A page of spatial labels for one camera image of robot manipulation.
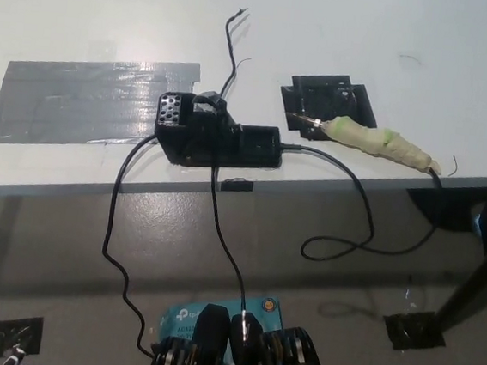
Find grey duct tape patch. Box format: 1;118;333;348
0;43;204;166

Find black soldering station base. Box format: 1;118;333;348
149;83;288;178

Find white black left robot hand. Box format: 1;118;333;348
3;343;28;365

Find tape-wrapped soldering iron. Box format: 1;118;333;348
282;111;448;177

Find teal tp-link box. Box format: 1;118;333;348
154;285;289;365

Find black floor tape patch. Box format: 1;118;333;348
380;307;449;356
0;313;45;365

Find small black tape strip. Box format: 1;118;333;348
219;176;256;195

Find black robot torso blocks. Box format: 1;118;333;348
146;297;342;365

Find black frayed wire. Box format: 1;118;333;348
218;4;249;101

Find clear shiny plastic scrap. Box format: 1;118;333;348
399;286;423;315

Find black table leg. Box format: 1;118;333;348
431;222;487;340

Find black power cable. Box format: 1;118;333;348
92;130;178;360

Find thin black cable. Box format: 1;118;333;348
196;164;265;322

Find black soldering iron cable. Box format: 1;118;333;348
268;141;447;273

